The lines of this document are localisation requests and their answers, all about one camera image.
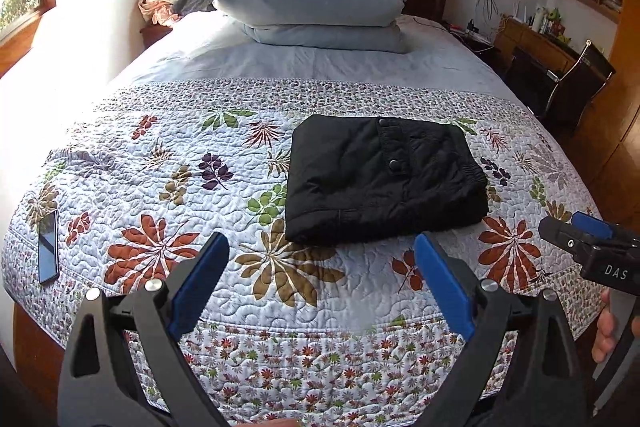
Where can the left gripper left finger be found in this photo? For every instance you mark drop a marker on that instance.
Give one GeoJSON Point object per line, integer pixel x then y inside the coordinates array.
{"type": "Point", "coordinates": [98, 382]}

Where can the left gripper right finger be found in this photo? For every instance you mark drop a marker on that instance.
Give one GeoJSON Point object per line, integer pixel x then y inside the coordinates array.
{"type": "Point", "coordinates": [519, 364]}

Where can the black pants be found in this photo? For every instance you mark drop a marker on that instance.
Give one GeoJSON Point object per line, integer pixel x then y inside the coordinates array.
{"type": "Point", "coordinates": [364, 179]}

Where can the person's right hand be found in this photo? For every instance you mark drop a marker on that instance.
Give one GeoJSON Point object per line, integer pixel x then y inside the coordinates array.
{"type": "Point", "coordinates": [605, 342]}

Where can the black metal chair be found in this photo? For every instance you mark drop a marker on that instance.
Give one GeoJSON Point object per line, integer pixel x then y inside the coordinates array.
{"type": "Point", "coordinates": [574, 91]}

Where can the black smartphone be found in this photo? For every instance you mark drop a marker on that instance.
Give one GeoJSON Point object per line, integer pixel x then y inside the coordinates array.
{"type": "Point", "coordinates": [48, 267]}

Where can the lower blue-grey pillow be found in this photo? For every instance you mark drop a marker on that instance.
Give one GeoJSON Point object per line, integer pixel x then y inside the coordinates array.
{"type": "Point", "coordinates": [350, 38]}

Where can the white bed sheet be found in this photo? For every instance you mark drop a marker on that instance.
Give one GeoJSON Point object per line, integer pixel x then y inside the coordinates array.
{"type": "Point", "coordinates": [47, 90]}

